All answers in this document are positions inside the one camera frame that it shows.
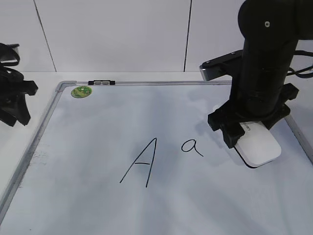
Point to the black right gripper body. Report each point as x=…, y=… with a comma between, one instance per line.
x=249, y=108

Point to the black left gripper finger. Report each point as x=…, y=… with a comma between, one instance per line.
x=14, y=109

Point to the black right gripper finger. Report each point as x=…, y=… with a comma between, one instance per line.
x=271, y=121
x=231, y=133

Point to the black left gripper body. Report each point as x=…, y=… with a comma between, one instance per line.
x=13, y=86

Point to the white whiteboard eraser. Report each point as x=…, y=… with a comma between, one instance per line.
x=255, y=148

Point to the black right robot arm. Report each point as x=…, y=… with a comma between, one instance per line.
x=272, y=30

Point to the round green magnet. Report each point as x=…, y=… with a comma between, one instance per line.
x=81, y=92

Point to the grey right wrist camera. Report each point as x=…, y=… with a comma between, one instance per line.
x=228, y=64

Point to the black grey frame clip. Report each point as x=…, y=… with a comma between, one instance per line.
x=101, y=82

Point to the white whiteboard with grey frame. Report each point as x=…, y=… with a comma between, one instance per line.
x=142, y=160

